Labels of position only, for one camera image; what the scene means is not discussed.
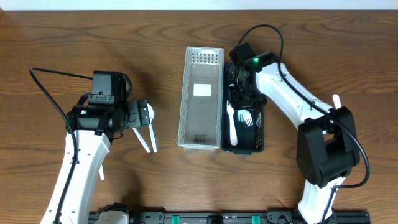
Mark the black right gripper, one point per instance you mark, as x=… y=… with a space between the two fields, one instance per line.
x=240 y=92

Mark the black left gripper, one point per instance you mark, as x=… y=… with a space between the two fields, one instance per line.
x=143 y=112

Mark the white plastic fork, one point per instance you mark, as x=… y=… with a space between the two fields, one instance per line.
x=232 y=128
x=248 y=118

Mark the pale green plastic fork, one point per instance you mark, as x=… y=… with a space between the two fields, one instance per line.
x=241 y=115

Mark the white spoon under left arm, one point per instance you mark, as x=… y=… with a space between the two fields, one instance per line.
x=101 y=173

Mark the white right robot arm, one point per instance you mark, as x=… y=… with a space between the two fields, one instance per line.
x=327 y=146

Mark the white spoon near basket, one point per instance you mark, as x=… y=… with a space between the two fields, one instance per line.
x=151 y=130

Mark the dark green plastic basket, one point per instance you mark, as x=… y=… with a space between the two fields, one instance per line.
x=250 y=138

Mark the clear perforated plastic basket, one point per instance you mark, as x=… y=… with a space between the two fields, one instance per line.
x=200 y=111

